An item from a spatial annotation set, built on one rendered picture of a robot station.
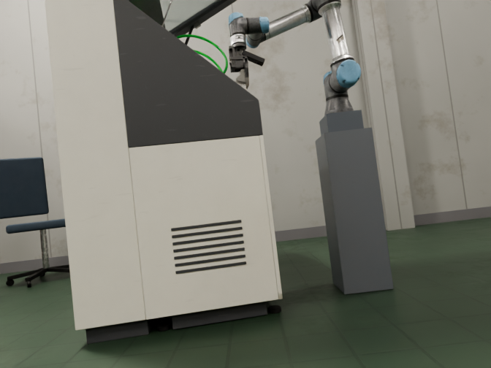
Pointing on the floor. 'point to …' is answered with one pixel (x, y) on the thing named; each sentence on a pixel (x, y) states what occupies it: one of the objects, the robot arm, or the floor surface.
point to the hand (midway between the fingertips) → (248, 86)
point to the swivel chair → (27, 207)
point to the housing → (96, 170)
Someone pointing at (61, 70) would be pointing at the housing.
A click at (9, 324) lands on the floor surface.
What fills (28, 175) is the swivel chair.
